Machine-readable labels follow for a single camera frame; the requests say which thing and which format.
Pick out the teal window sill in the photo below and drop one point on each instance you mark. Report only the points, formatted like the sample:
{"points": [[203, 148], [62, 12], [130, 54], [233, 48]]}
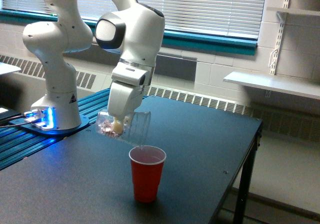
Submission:
{"points": [[171, 39]]}

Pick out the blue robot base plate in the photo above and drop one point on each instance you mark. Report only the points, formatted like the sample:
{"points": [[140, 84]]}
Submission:
{"points": [[58, 132]]}

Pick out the white wall shelf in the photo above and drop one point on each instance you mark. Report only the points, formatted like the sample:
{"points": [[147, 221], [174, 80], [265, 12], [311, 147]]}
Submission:
{"points": [[294, 11], [276, 83]]}

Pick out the baseboard radiator vent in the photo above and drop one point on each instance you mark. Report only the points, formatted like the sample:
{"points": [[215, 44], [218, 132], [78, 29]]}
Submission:
{"points": [[275, 120]]}

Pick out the white lower wall shelf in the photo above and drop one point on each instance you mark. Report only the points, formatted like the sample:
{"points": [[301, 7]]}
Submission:
{"points": [[276, 83]]}

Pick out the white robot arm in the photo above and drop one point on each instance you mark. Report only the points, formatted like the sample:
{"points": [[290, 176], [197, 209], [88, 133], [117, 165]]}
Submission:
{"points": [[135, 30]]}

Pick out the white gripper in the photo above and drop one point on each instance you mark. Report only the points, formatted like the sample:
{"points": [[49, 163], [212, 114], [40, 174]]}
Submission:
{"points": [[126, 92]]}

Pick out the clear plastic cup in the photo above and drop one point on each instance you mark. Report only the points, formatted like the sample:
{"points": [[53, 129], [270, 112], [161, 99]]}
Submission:
{"points": [[134, 134]]}

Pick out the black table leg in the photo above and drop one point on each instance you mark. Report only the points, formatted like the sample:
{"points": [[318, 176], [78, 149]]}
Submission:
{"points": [[245, 179]]}

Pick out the white upper wall shelf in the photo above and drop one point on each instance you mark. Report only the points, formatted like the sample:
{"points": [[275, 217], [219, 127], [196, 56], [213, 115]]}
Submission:
{"points": [[294, 11]]}

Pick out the white window blinds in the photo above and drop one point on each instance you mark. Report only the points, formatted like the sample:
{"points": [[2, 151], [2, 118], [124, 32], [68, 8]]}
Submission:
{"points": [[230, 18]]}

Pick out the red plastic cup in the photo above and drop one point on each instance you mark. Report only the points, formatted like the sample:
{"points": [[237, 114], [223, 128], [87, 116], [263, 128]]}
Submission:
{"points": [[146, 169]]}

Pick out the white shelf bracket rail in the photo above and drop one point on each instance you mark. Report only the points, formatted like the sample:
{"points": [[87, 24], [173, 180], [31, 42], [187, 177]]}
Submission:
{"points": [[274, 55]]}

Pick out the white board at left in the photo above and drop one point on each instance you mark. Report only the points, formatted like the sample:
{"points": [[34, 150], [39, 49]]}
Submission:
{"points": [[8, 68]]}

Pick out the blue slotted aluminium rails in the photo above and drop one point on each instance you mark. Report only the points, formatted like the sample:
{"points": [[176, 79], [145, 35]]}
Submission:
{"points": [[17, 144]]}

